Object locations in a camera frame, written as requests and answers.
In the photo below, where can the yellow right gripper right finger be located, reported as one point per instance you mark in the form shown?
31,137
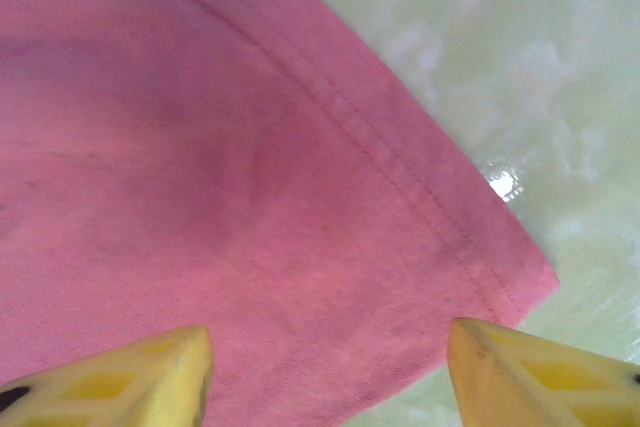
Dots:
550,382

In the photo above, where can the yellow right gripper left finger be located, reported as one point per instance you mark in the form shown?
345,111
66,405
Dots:
115,387

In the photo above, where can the pink t-shirt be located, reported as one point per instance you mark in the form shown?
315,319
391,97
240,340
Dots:
200,172

